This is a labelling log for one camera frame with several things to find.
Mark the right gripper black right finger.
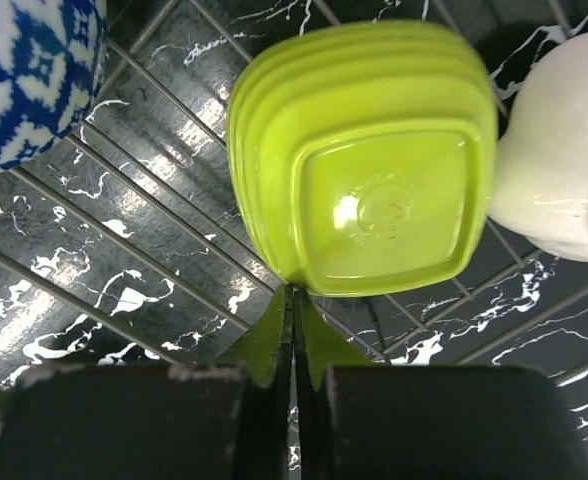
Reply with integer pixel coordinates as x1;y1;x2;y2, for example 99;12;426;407
293;292;588;479

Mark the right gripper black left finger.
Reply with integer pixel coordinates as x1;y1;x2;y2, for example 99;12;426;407
0;285;294;479

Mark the yellow floral scalloped bowl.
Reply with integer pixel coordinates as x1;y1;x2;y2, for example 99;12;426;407
489;33;588;262

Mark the blue white zigzag bowl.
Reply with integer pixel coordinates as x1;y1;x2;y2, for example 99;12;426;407
0;0;107;173

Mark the grey wire dish rack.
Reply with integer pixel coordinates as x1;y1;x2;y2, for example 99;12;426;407
0;1;588;450

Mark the white bowl dark blue outside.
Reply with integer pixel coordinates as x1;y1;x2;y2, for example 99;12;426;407
226;20;498;297

